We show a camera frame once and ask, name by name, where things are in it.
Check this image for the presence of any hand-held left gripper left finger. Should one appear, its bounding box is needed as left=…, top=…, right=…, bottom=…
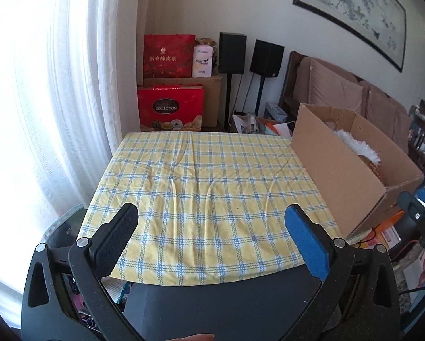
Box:
left=21, top=202, right=144, bottom=341

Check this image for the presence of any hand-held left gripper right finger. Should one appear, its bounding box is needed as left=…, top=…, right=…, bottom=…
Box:
left=280, top=204, right=401, bottom=341

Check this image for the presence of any white fluffy duster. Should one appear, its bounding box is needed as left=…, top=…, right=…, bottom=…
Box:
left=333, top=130, right=382, bottom=166

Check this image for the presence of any large cardboard box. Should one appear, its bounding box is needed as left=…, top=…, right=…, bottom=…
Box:
left=291, top=103, right=425, bottom=239

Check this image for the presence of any person's left hand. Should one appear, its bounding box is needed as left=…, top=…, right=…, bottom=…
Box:
left=163, top=333, right=215, bottom=341

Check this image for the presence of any orange paper box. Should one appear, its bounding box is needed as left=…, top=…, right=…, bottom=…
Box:
left=358, top=211, right=407, bottom=253

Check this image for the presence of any grey round object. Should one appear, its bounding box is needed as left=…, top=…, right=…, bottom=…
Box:
left=43, top=206, right=88, bottom=249

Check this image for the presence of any yellow checked tablecloth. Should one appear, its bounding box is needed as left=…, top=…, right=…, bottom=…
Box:
left=78, top=131, right=346, bottom=286

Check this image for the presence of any small cluttered cardboard box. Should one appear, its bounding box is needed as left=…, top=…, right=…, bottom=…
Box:
left=232, top=113, right=293, bottom=137

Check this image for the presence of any blue white box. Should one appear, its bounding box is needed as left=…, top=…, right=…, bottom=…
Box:
left=264, top=101, right=288, bottom=121

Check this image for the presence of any white sheer curtain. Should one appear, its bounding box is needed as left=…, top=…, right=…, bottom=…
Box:
left=0, top=0, right=142, bottom=302

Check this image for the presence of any large brown sofa pillow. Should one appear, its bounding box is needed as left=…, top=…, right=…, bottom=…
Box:
left=310, top=58, right=364, bottom=114

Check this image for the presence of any red chocolate gift bag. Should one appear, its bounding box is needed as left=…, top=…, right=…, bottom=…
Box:
left=138, top=84, right=205, bottom=132

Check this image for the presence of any black speaker stand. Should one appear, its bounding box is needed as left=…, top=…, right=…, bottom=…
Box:
left=227, top=74, right=233, bottom=132
left=257, top=76, right=265, bottom=116

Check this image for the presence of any brown sofa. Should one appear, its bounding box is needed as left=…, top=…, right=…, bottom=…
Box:
left=279, top=50, right=422, bottom=166

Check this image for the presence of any brown closed cardboard box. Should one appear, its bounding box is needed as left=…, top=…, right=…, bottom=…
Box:
left=143, top=74, right=223, bottom=128

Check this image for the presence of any black speaker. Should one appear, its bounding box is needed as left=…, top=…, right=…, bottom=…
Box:
left=250, top=40, right=285, bottom=78
left=218, top=32, right=247, bottom=75

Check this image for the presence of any red gift bag gold print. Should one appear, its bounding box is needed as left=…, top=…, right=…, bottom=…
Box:
left=143, top=34, right=196, bottom=79

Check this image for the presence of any white pink tissue pack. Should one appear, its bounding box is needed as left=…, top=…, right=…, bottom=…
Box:
left=192, top=45, right=213, bottom=78

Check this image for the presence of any framed ink painting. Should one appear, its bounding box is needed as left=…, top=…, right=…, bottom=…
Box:
left=293, top=0, right=407, bottom=74

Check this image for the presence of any gold wrapped package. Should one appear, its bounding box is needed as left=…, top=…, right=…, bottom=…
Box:
left=195, top=37, right=220, bottom=65

